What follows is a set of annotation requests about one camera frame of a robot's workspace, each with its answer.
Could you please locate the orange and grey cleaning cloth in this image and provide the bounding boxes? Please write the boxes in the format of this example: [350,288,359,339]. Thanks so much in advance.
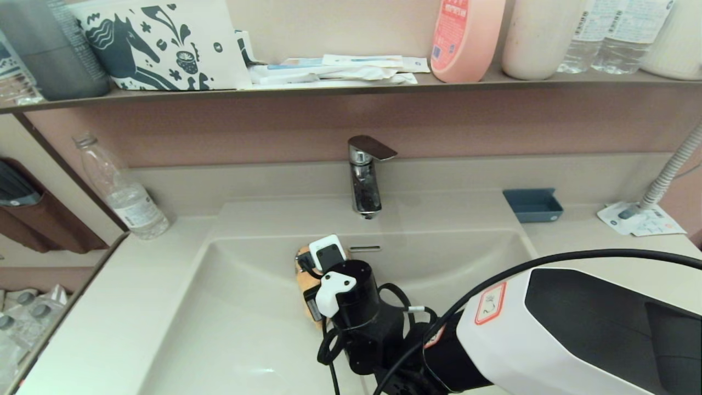
[295,247,331,330]

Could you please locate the chrome single-lever faucet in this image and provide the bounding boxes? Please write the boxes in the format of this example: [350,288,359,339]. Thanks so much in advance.
[348,136,398,219]

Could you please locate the beige ceramic sink basin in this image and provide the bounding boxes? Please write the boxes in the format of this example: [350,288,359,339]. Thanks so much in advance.
[137,197,604,395]

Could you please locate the uncapped clear plastic bottle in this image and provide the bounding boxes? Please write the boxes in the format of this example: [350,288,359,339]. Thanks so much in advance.
[74,133,171,240]

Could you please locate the white flat sachet packet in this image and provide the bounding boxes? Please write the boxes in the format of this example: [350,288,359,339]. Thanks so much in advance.
[250,59,417,89]

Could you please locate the blue plastic soap tray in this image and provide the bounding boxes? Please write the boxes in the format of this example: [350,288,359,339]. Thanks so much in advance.
[503,188,564,223]

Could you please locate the white toothbrush packet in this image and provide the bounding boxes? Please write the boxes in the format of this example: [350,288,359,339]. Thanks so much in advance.
[322,54,430,74]

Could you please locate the brown hanging pouch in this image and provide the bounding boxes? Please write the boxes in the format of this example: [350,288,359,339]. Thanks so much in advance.
[0,157,110,254]

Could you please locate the plastic-wrapped bottle pack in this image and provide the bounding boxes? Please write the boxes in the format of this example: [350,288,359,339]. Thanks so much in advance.
[0,285,71,387]

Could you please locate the pink lotion bottle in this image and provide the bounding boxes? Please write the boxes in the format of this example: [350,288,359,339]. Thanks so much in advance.
[431,0,506,83]

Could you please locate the white paper leaflets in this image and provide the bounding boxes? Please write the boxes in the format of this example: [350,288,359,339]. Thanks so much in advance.
[597,201,655,235]

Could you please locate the dark item in pouch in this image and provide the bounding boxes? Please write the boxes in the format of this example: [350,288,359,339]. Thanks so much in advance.
[0,159,43,207]

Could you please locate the cream ceramic container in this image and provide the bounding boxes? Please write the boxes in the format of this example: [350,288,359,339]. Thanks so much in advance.
[501,0,584,81]

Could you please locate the white card with orange print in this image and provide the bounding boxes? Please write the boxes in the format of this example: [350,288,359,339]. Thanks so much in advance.
[631,217,687,236]

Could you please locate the grey cylindrical container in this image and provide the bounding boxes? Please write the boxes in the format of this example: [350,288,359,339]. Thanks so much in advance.
[0,0,112,101]

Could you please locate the clear labelled water bottle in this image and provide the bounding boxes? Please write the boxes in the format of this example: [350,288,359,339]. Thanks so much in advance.
[556,0,607,74]
[590,0,674,75]

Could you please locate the patterned blue white box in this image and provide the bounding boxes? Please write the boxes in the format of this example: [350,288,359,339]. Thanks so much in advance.
[0,30,44,106]

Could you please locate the white ribbed container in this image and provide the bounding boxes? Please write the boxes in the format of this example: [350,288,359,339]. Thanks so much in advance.
[641,0,702,81]

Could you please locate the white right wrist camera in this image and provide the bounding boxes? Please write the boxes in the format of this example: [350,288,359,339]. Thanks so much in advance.
[309,235,347,273]

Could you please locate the brown wall shelf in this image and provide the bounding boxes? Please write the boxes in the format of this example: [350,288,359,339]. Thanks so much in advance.
[0,65,702,115]

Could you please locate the white corrugated hose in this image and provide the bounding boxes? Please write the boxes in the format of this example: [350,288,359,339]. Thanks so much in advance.
[619,121,702,220]

